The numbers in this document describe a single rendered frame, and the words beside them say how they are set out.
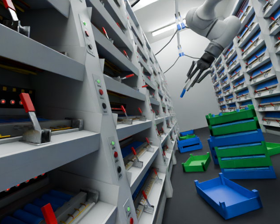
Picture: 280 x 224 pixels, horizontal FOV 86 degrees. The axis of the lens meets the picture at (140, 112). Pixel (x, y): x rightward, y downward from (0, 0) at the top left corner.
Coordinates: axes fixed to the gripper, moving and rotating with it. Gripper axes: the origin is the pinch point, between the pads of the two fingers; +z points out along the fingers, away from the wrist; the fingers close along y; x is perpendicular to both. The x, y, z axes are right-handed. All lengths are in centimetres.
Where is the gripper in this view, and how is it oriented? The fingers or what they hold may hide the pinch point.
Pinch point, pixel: (188, 85)
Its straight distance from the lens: 100.1
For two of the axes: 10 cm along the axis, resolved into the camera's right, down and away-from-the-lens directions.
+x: -5.5, -0.2, -8.3
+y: -6.5, -6.1, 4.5
